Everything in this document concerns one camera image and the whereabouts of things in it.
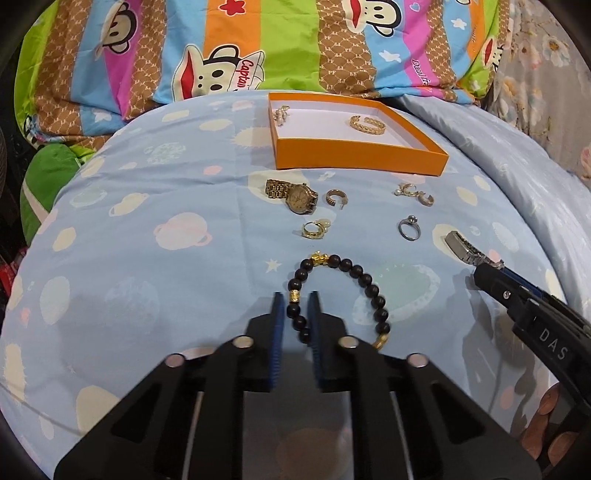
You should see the black bead bracelet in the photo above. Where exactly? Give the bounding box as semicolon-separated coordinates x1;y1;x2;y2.
287;251;391;352

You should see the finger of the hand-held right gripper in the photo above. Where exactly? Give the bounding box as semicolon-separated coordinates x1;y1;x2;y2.
501;267;578;319
473;264;532;315

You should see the silver watch band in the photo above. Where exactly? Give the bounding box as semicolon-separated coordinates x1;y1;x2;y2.
444;231;504;271

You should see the silver ring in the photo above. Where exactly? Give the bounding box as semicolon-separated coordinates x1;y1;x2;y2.
398;215;422;241

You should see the green pillow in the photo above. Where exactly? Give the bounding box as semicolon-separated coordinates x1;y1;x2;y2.
19;143;81;232

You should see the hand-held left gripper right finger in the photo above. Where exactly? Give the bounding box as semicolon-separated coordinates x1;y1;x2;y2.
308;292;541;480

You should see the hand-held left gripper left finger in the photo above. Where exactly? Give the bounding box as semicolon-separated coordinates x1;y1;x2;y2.
53;292;284;480

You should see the grey floral cloth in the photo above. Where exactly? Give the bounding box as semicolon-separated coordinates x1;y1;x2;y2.
480;0;591;176

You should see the gold woven bangle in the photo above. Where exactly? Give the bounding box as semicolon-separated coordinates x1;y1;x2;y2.
348;114;386;136

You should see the red packet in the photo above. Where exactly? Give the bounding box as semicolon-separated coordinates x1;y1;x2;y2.
0;258;19;296

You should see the colourful monkey printed blanket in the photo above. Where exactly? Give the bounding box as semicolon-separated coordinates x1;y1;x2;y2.
14;0;515;148

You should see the orange jewelry box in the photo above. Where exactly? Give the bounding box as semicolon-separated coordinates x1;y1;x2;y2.
268;91;450;177

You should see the gold wristwatch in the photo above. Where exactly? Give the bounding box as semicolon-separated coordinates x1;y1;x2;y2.
265;179;319;215

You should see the pearl and silver earring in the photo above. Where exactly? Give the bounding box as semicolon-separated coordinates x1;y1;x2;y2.
393;182;435;208

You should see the gold ring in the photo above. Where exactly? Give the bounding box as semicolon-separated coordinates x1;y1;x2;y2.
301;219;331;240

